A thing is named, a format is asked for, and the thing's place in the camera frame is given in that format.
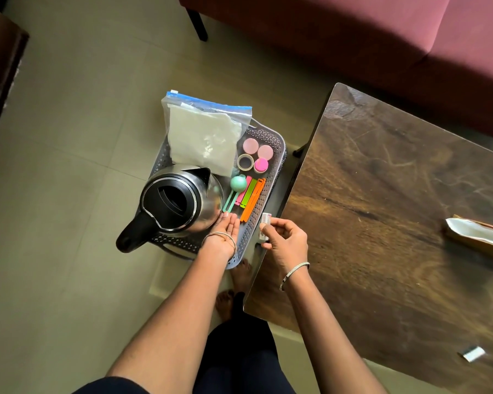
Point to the person's left hand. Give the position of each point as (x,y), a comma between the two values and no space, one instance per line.
(224,231)

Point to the person's right hand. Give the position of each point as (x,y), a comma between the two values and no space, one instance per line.
(289,246)

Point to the person's left fingers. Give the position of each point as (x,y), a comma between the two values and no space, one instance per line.
(229,221)

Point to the person's right thumb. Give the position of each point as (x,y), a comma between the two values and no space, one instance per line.
(280,222)

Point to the small white sachet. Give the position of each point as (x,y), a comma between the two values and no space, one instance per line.
(265,219)

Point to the person's left forearm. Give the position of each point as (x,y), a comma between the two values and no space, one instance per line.
(176,320)

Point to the person's right forearm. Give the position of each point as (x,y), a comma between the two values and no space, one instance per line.
(328,336)

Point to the silver bangle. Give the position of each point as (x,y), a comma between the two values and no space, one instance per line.
(294,270)
(218,233)

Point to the mint green measuring spoon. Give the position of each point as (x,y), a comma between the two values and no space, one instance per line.
(228,201)

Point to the orange bag clip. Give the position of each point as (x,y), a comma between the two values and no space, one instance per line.
(253,199)

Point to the pink bag clip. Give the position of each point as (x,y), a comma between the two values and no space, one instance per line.
(244,191)

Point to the green bag clip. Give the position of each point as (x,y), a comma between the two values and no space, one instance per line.
(249,193)

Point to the grey perforated plastic basket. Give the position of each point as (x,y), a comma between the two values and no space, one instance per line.
(267,188)

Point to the teal ball scoop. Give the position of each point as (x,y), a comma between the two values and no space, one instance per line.
(238,183)

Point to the person's right foot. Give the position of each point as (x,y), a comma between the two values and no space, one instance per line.
(241,275)

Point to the person's foot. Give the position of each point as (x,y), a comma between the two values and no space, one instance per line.
(225,304)
(241,275)

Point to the small pink round jar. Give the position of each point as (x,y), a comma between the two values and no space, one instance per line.
(261,165)

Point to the pink round lid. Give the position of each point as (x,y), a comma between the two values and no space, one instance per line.
(250,146)
(265,152)

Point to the dark table leg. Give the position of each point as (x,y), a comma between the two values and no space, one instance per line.
(299,150)

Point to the person's left foot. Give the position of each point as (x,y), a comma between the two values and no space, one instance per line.
(225,304)

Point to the zip bag of white powder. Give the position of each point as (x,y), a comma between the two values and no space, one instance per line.
(203,133)

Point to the person's black trousers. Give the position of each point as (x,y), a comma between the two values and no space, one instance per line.
(238,356)

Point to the brown paper bag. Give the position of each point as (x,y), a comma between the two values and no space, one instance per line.
(476,235)

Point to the black sofa leg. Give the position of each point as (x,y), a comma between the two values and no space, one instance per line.
(197,25)

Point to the maroon sofa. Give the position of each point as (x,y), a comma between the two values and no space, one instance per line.
(374,45)

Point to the torn white sachet piece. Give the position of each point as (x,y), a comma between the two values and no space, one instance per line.
(472,354)

